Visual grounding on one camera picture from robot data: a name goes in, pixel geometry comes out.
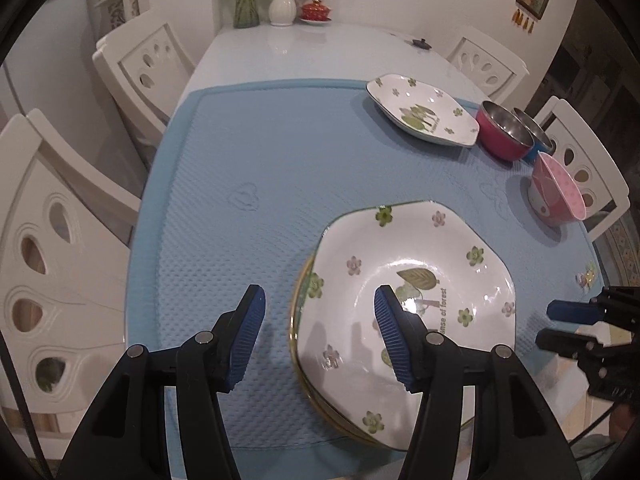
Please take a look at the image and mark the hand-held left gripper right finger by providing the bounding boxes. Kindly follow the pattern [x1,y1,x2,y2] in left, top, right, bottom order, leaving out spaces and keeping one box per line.
[373,284,583,480]

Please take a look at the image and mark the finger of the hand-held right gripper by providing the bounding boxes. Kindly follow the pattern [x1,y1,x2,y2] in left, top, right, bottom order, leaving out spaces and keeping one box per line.
[546,286,640,333]
[535,329,617,362]

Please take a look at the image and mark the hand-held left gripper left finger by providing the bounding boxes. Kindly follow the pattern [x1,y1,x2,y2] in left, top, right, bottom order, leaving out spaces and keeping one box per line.
[56,284,267,480]

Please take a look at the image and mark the white floral plate gold rim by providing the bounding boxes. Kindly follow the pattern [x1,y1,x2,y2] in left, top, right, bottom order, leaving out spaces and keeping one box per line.
[287,255,471,453]

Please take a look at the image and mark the white floral plate leaf print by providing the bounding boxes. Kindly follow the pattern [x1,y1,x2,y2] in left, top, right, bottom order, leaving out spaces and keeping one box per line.
[295,201,517,451]

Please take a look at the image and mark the pink cartoon bowl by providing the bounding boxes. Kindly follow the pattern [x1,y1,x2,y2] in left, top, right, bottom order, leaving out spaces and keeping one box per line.
[530,152,587,226]

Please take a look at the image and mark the blue steel bowl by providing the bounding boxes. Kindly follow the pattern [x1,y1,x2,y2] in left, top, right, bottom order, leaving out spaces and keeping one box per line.
[512,107,555,165]

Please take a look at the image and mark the red steel bowl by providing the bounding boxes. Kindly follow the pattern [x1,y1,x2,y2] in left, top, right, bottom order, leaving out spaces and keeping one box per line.
[474,101,536,162]

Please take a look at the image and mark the white floral plate tree print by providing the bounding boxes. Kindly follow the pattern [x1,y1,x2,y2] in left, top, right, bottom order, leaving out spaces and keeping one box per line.
[366,73,481,148]

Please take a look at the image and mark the yellow wrapped candy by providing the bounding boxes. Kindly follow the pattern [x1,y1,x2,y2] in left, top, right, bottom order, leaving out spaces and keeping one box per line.
[575,260,599,291]

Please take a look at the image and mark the white wooden chair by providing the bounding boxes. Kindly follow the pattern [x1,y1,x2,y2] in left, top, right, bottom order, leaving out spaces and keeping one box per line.
[442,36,530,106]
[532,95,632,243]
[91,8,197,161]
[0,107,146,441]

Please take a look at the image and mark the light blue table mat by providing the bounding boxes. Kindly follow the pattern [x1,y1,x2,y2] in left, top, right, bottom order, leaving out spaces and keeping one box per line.
[122,78,608,467]

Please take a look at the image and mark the yellow hanging ornaments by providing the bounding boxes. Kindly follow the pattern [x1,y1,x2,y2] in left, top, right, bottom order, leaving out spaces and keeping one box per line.
[511,7,538,31]

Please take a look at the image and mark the red lidded teacup with saucer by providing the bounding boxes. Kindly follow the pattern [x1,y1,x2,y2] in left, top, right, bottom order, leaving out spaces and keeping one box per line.
[300,0,332,25]

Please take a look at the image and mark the white ceramic vase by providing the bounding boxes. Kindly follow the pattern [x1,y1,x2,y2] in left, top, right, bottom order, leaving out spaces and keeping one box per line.
[268,0,298,26]

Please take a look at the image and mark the glass vase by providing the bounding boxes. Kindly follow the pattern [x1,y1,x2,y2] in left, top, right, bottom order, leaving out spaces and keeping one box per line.
[232,0,261,29]

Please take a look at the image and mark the black cable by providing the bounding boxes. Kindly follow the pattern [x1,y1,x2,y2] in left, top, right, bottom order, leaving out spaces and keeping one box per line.
[0,330,53,480]

